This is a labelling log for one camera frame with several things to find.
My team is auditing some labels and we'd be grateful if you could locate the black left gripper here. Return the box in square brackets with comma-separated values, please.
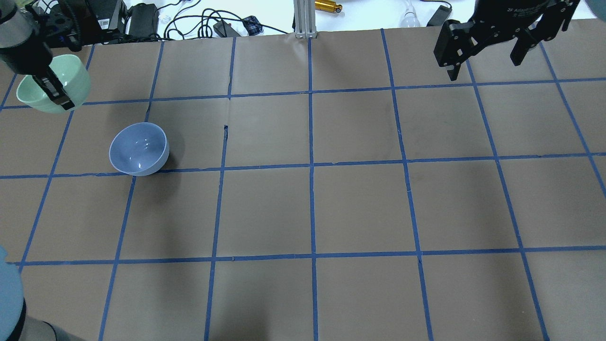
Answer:
[0, 40, 75, 110]

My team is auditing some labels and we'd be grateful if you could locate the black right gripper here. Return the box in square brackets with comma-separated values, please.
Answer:
[433, 0, 580, 81]

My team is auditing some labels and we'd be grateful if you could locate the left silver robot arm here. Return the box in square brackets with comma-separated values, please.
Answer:
[0, 0, 82, 341]

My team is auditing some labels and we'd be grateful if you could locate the blue bowl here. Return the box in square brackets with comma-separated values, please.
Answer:
[108, 122, 170, 177]

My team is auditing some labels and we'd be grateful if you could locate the white light bulb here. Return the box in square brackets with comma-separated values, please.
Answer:
[401, 0, 420, 28]

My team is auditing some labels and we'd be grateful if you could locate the black power adapter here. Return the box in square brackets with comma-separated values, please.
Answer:
[213, 20, 241, 37]

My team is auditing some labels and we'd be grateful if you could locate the yellow cylindrical tool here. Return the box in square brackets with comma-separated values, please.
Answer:
[314, 0, 343, 13]

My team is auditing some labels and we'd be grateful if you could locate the brown paper table cover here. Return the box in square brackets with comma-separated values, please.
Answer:
[1, 19, 606, 341]

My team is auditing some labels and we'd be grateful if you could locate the aluminium frame post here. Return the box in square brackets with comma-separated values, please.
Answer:
[294, 0, 318, 39]

